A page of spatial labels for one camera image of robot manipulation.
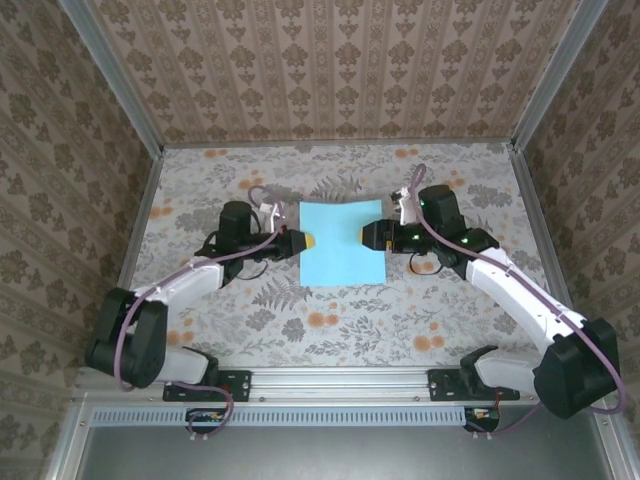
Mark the floral patterned table cover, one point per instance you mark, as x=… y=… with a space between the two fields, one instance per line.
x=280 y=165

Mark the aluminium table edge rail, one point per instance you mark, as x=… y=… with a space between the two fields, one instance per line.
x=531 y=200
x=131 y=260

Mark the aluminium mounting rail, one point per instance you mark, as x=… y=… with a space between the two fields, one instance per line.
x=340 y=382

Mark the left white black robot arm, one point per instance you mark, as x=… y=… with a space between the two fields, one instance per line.
x=190 y=277

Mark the light blue paper sheet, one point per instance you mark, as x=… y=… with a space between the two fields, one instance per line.
x=340 y=250

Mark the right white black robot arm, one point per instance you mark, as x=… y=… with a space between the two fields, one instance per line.
x=515 y=285

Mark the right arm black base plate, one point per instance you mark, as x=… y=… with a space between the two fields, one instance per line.
x=442 y=385

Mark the aluminium frame post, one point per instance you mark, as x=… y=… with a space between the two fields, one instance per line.
x=550 y=70
x=115 y=70

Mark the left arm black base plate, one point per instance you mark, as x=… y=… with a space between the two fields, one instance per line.
x=240 y=382

